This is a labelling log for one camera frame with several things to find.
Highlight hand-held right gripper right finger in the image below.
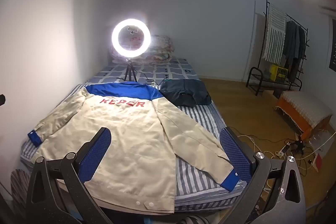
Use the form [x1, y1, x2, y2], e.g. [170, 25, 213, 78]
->
[219, 127, 306, 224]

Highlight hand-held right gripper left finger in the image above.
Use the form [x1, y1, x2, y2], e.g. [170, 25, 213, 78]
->
[26, 127, 112, 224]

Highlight cream and blue jacket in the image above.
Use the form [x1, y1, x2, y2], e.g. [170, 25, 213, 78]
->
[28, 81, 240, 215]

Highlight dark hanging clothes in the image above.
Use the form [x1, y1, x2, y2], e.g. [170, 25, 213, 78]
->
[282, 20, 306, 83]

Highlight black clothes rack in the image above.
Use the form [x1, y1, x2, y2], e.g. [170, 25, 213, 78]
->
[246, 0, 310, 96]

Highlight white power strip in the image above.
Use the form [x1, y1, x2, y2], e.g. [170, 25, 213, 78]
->
[275, 145, 289, 157]

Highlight blue striped bed sheet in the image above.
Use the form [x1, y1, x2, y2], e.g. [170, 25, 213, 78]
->
[10, 57, 248, 224]

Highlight small black floor device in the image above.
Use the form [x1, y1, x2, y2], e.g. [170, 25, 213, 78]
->
[287, 139, 306, 155]

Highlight dark blue garment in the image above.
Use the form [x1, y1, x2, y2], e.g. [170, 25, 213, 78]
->
[159, 79, 213, 107]

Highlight yellow crate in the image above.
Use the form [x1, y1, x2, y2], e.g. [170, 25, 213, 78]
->
[270, 64, 289, 82]

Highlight blue checked bed sheet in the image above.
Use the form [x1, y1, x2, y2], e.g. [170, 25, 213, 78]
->
[85, 57, 201, 88]

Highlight floral folded quilt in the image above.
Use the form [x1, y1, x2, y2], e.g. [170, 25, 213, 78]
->
[109, 34, 176, 64]

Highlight striped white towel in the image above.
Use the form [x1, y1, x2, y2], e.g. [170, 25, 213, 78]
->
[263, 4, 287, 63]

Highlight black ring light cable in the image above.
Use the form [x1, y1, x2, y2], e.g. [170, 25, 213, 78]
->
[117, 72, 168, 86]

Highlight dark wall poster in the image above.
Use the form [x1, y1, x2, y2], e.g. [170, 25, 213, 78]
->
[329, 43, 336, 69]

